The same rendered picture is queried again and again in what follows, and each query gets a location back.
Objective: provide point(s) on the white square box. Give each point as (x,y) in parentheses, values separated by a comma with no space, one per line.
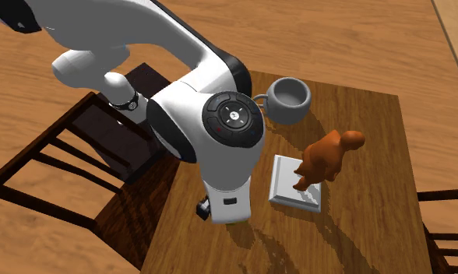
(286,178)

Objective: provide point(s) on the grey cup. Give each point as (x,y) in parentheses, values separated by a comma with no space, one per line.
(289,110)

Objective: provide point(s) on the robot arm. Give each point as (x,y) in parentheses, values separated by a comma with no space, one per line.
(229,163)

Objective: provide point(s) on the brown wooden table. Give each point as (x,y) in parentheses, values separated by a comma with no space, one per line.
(369,227)

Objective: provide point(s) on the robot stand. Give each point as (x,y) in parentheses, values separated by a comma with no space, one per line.
(153,77)

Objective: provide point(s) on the dark wooden chair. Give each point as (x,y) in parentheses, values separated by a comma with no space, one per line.
(111,144)
(445,195)

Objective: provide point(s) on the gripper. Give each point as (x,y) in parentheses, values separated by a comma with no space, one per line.
(203,208)

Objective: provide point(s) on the orange figure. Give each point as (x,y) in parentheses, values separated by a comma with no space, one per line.
(324,159)

